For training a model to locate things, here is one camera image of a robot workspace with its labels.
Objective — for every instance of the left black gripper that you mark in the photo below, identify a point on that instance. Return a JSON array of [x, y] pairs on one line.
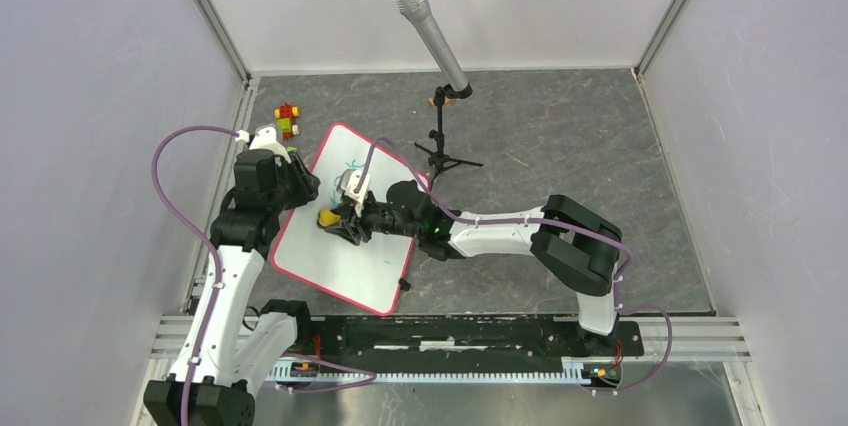
[[308, 183]]

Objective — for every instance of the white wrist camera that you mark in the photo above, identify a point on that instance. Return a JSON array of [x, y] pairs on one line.
[[354, 184], [264, 138]]

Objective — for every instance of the colourful toy block pile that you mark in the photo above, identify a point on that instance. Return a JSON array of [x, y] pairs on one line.
[[286, 117]]

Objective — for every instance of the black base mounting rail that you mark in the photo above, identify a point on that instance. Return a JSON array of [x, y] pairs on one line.
[[413, 344]]

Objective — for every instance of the grey microphone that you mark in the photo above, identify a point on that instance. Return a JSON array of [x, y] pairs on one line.
[[458, 87]]

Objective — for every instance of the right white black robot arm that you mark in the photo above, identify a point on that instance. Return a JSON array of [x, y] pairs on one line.
[[577, 246]]

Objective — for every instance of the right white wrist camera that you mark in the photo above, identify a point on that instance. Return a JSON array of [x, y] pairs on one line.
[[354, 184]]

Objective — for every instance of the yellow eraser block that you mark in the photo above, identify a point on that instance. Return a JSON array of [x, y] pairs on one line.
[[327, 218]]

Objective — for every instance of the pink framed whiteboard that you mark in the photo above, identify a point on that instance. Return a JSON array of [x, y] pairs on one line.
[[368, 275]]

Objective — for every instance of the white slotted cable duct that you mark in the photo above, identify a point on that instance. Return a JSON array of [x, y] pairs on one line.
[[289, 371]]

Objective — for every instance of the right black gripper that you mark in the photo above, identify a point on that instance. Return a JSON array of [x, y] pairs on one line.
[[349, 230]]

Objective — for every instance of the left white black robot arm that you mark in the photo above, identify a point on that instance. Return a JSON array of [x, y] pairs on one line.
[[216, 376]]

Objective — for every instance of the brown wooden block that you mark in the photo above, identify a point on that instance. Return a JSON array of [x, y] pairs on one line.
[[433, 104]]

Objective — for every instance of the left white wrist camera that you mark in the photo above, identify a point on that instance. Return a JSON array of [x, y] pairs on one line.
[[264, 138]]

